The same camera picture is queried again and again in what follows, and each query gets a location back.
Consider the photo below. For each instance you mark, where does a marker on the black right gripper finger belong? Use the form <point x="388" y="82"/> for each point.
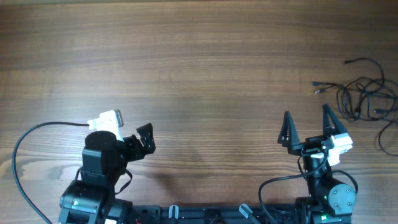
<point x="331" y="124"/>
<point x="288" y="136"/>

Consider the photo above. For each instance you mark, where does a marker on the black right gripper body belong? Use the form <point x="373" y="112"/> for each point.
<point x="311" y="144"/>

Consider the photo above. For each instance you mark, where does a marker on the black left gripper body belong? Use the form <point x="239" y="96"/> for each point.
<point x="130" y="150"/>

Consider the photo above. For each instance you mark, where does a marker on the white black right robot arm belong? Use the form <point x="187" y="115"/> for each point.
<point x="330" y="200"/>

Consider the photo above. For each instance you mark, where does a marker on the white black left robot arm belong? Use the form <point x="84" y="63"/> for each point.
<point x="92" y="199"/>

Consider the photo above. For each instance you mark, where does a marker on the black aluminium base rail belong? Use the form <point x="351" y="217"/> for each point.
<point x="281" y="213"/>

